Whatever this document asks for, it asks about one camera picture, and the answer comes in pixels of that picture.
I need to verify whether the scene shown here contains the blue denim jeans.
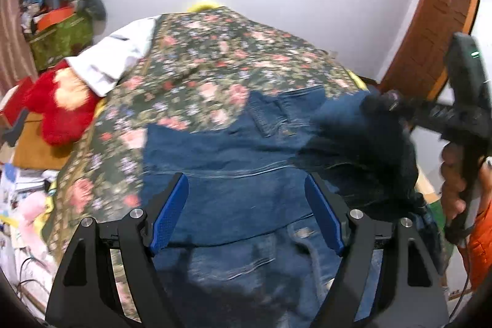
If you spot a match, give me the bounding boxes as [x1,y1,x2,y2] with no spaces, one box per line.
[140,86,439,328]

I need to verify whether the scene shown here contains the person's right forearm orange sleeve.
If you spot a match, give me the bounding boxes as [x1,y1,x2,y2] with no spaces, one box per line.
[459,193,492,290]

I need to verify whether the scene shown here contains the brown cardboard board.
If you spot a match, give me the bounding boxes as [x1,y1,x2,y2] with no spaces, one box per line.
[13,113,77,171]

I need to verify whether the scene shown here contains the orange box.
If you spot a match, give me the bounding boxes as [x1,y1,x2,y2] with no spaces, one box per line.
[36,7,73,31]

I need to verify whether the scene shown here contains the white cloth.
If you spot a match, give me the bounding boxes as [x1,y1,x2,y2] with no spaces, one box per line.
[65,16,160,97]

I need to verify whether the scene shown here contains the striped pink curtain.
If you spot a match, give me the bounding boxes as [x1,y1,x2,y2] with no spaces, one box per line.
[0,0,49,94]

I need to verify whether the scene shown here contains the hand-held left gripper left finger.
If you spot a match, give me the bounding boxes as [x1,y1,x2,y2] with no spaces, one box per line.
[45,172,190,328]

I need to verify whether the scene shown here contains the brown wooden door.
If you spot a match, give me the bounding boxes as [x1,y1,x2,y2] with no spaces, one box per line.
[379,0,483,102]

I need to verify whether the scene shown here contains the green floral covered box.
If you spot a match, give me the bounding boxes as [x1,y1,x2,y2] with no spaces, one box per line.
[29,11,95,73]

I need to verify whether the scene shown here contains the pink plush toy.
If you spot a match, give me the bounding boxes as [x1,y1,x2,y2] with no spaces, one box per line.
[15,193,52,255]

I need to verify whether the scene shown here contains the dark floral bedspread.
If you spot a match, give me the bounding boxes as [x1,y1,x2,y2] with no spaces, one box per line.
[40,5,379,317]

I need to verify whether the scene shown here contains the stack of papers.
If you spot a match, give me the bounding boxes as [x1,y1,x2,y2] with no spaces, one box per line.
[0,163,50,198]

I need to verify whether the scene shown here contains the red plush toy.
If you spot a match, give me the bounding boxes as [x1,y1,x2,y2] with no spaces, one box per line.
[21,61,101,146]

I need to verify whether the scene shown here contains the yellow fuzzy cloth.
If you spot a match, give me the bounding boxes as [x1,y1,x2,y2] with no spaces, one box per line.
[188,0,224,13]

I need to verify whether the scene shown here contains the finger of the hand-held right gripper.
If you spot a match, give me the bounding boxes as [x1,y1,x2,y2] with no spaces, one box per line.
[379,90,427,121]

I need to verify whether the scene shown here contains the person's right hand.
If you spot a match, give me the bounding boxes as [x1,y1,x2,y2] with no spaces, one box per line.
[439,141,469,223]

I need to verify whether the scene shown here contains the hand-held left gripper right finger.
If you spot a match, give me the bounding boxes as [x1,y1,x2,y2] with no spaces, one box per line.
[304,172,450,328]

